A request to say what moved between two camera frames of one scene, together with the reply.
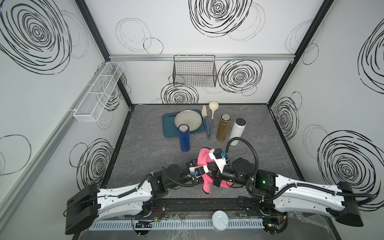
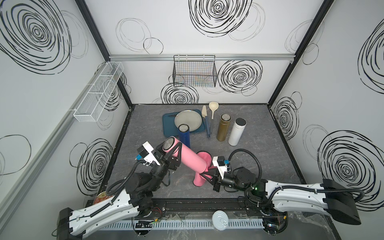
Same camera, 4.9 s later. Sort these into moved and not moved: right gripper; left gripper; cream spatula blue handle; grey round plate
Moved: left gripper
Not moved: grey round plate; cream spatula blue handle; right gripper
